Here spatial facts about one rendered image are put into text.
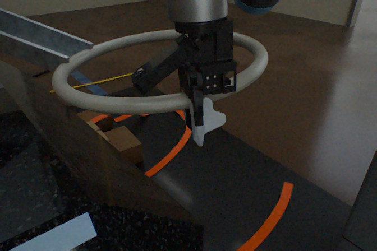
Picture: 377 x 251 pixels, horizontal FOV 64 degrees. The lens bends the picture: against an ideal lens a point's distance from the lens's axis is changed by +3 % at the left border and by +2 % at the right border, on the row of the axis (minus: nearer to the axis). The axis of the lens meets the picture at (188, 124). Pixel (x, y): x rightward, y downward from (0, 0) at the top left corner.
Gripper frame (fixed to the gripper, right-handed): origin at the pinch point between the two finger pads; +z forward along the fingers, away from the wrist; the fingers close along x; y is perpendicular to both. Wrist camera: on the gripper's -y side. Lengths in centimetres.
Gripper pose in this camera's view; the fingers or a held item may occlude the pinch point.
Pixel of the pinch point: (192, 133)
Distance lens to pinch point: 55.4
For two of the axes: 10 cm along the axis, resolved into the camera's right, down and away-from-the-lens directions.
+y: 9.6, -1.9, 2.0
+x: -2.6, -4.8, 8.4
